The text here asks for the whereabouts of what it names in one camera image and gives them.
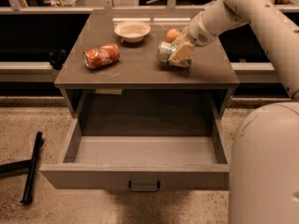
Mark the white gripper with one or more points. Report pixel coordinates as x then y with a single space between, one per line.
198 34

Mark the green white 7up can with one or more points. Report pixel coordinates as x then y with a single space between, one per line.
165 50

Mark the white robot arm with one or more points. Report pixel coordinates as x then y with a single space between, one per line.
264 173

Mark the grey counter cabinet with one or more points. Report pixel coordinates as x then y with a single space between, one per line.
137 67

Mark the red coca-cola can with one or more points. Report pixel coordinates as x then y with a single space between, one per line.
98 57

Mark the open grey top drawer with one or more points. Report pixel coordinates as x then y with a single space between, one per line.
171 136

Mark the orange fruit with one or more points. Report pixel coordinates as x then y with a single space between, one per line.
171 35

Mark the white bowl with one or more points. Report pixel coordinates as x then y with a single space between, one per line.
132 31

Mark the black clamp object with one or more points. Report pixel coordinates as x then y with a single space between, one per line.
57 60

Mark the black stand leg left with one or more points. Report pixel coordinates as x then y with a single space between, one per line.
25 167

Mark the black drawer handle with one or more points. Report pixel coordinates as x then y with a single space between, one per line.
144 187

